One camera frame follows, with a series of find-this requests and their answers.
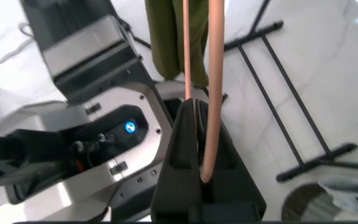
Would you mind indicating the pink clothes hanger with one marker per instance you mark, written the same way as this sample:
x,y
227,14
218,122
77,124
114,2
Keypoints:
x,y
216,62

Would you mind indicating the pale grey garment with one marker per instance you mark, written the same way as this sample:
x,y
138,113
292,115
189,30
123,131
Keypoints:
x,y
346,189

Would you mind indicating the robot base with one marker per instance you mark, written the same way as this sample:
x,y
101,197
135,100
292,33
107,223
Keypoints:
x,y
85,56

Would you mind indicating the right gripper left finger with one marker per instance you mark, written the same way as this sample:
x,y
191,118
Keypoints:
x,y
179,186

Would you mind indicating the white laundry basket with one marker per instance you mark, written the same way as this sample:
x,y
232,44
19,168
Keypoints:
x,y
297,202

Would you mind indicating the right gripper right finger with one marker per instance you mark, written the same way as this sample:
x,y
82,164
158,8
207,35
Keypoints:
x,y
235,193

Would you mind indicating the black clothes rack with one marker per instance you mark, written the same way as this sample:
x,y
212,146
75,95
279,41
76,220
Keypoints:
x,y
317,161

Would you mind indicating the green shirt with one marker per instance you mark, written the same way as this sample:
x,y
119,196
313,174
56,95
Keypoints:
x,y
163,37

